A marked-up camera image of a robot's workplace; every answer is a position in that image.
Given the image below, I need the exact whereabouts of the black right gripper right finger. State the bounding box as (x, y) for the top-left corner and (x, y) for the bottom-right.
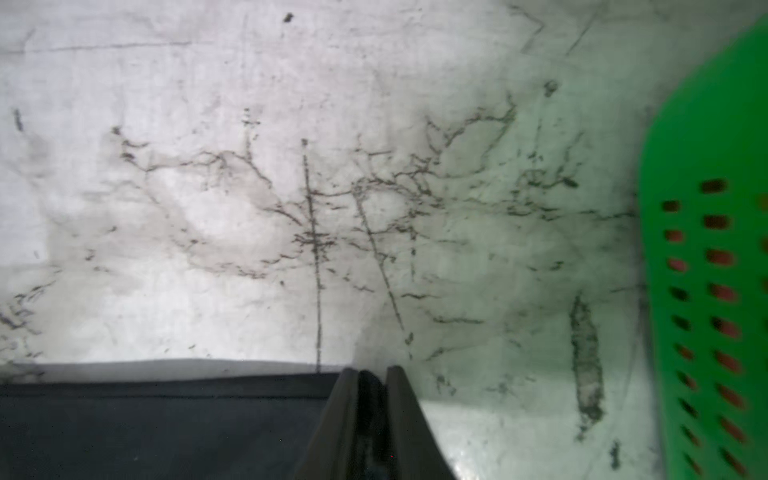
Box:
(386, 366), (455, 480)

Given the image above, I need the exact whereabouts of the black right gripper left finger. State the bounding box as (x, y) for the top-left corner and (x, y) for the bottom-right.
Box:
(292, 368), (359, 480)

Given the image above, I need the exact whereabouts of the black t-shirt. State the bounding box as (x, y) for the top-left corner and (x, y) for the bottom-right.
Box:
(0, 371), (385, 480)

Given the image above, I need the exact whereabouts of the green plastic basket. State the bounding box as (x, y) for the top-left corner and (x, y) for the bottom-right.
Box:
(638, 21), (767, 479)

